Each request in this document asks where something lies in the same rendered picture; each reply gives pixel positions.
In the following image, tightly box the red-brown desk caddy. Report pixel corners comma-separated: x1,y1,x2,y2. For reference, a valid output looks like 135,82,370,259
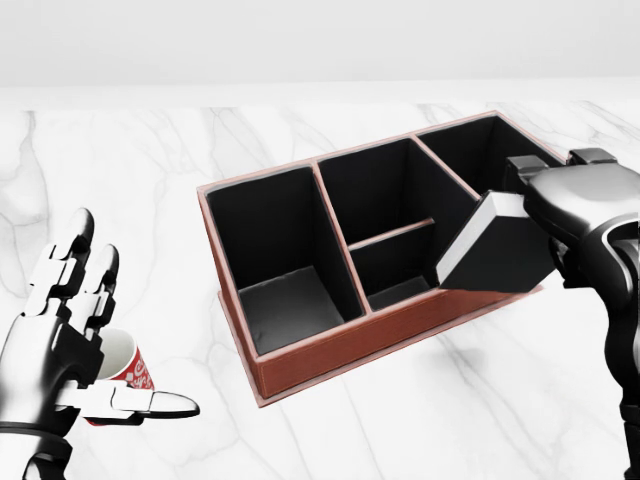
196,110,569,408

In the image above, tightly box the black book with white pages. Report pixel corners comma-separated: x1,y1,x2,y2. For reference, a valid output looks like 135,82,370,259
435,189,560,294

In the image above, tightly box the red printed mug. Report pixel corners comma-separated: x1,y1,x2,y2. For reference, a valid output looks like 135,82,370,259
82,327,156,427

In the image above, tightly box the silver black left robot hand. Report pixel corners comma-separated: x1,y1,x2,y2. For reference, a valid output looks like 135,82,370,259
0,207,201,435

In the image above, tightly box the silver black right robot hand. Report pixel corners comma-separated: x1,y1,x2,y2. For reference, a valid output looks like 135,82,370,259
503,147,640,396

